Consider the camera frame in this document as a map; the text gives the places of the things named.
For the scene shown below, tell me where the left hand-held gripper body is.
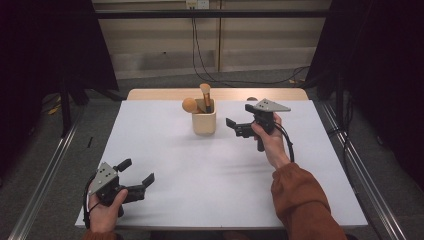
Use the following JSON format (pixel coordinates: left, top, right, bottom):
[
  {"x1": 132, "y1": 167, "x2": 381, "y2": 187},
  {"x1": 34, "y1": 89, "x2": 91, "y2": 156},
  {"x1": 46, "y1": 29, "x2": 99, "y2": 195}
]
[{"x1": 87, "y1": 161, "x2": 147, "y2": 218}]

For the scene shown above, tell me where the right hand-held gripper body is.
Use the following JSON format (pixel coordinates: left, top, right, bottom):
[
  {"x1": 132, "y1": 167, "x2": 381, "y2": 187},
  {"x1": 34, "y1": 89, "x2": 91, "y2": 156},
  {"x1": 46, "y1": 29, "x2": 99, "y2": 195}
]
[{"x1": 234, "y1": 98, "x2": 292, "y2": 153}]

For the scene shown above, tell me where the beige square brush holder cup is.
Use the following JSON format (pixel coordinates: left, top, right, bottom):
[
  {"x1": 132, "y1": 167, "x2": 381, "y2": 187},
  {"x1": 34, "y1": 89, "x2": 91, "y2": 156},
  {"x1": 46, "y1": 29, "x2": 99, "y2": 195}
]
[{"x1": 191, "y1": 98, "x2": 217, "y2": 136}]

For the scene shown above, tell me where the small makeup brush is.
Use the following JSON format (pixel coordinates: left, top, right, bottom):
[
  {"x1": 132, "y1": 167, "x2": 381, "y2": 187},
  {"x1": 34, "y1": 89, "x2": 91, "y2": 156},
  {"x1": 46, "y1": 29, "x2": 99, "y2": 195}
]
[{"x1": 199, "y1": 83, "x2": 214, "y2": 114}]

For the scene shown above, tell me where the large round-head makeup brush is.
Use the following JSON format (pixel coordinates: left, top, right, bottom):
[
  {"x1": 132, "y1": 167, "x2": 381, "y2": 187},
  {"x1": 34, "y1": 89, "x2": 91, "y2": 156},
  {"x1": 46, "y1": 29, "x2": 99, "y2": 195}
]
[{"x1": 181, "y1": 97, "x2": 206, "y2": 115}]

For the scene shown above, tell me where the person's right hand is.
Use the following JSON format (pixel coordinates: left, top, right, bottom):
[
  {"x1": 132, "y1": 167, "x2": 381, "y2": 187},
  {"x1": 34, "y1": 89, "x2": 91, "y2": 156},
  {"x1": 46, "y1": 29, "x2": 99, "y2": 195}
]
[{"x1": 250, "y1": 112, "x2": 292, "y2": 170}]

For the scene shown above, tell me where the person's left hand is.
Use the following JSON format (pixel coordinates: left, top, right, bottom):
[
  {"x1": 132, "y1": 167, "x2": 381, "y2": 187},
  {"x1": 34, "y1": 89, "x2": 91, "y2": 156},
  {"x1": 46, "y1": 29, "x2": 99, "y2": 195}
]
[{"x1": 88, "y1": 188, "x2": 129, "y2": 234}]

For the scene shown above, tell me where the white table board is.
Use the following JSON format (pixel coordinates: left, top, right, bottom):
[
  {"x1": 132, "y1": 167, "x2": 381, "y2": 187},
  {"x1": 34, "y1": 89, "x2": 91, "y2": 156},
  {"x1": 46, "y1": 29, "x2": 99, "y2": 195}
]
[{"x1": 74, "y1": 99, "x2": 369, "y2": 231}]

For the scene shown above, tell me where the black metal stand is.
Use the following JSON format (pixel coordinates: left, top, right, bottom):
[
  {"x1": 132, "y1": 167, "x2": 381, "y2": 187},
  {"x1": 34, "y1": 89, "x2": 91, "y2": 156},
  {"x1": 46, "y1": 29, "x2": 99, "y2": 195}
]
[
  {"x1": 59, "y1": 76, "x2": 73, "y2": 138},
  {"x1": 334, "y1": 73, "x2": 346, "y2": 132}
]

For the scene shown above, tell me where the yellow floor tape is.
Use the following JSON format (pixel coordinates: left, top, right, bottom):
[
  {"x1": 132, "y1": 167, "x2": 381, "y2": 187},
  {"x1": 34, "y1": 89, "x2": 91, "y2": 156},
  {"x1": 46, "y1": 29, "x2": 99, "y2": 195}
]
[{"x1": 46, "y1": 96, "x2": 63, "y2": 116}]

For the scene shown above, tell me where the dark curtain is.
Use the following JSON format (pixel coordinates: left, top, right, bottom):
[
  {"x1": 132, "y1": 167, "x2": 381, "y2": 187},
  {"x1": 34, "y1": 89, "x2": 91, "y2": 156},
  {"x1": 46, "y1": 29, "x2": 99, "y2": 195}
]
[
  {"x1": 0, "y1": 0, "x2": 120, "y2": 176},
  {"x1": 304, "y1": 0, "x2": 424, "y2": 191}
]

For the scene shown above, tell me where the left hand-held gripper cable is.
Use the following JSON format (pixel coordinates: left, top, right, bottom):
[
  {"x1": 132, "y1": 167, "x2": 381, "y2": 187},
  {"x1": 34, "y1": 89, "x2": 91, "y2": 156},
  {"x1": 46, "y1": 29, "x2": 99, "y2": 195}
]
[{"x1": 82, "y1": 174, "x2": 102, "y2": 230}]

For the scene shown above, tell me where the hand-held gripper cable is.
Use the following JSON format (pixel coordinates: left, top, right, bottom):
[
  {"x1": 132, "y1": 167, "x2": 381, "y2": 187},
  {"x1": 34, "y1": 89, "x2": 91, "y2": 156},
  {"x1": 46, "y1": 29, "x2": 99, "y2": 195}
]
[
  {"x1": 82, "y1": 174, "x2": 102, "y2": 230},
  {"x1": 273, "y1": 121, "x2": 296, "y2": 164}
]

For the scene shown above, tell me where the right hand-held gripper cable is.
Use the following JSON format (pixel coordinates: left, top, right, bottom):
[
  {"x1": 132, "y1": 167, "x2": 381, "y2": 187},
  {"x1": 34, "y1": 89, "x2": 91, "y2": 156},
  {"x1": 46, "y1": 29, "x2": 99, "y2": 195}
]
[{"x1": 273, "y1": 121, "x2": 296, "y2": 164}]

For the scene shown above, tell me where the aluminium floor rail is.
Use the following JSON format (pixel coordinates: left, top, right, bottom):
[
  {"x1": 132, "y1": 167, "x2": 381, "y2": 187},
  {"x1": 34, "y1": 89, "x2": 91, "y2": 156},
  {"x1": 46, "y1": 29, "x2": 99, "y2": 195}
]
[
  {"x1": 314, "y1": 101, "x2": 408, "y2": 240},
  {"x1": 8, "y1": 109, "x2": 85, "y2": 240}
]

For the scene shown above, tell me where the black wall cable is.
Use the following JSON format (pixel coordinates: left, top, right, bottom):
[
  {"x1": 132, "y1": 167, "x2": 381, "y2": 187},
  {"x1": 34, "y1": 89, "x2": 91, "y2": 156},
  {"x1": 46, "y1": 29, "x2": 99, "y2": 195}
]
[{"x1": 190, "y1": 8, "x2": 311, "y2": 86}]

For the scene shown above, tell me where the black floor cable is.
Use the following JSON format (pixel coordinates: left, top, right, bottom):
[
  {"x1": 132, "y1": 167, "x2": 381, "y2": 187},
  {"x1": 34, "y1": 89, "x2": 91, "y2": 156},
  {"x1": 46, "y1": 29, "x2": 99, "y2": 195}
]
[{"x1": 328, "y1": 96, "x2": 355, "y2": 168}]

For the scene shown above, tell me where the black horizontal frame bar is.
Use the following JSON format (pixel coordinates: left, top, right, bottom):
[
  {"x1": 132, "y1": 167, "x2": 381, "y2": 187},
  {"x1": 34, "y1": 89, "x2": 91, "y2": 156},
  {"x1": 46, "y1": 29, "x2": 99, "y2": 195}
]
[{"x1": 94, "y1": 9, "x2": 331, "y2": 20}]

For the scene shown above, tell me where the white wall socket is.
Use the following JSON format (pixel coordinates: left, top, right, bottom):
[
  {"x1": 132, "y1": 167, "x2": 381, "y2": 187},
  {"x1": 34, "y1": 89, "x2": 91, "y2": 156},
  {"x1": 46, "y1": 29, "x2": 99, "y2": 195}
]
[{"x1": 185, "y1": 0, "x2": 210, "y2": 10}]

